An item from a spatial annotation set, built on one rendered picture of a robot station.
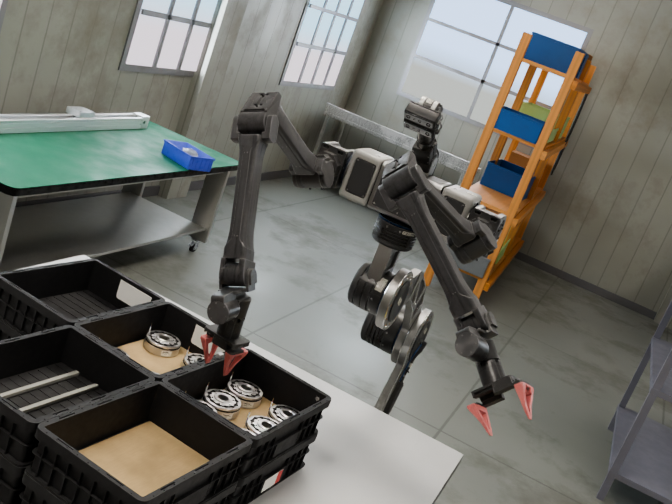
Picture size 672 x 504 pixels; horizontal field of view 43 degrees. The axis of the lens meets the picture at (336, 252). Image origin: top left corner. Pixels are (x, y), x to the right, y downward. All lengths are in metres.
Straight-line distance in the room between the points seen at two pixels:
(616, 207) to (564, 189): 0.56
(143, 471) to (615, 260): 7.80
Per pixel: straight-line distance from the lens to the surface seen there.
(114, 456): 2.02
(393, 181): 2.04
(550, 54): 7.07
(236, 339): 2.11
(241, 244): 2.06
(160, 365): 2.44
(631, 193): 9.31
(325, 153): 2.56
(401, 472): 2.65
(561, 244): 9.42
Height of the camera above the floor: 1.92
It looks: 16 degrees down
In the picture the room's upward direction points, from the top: 21 degrees clockwise
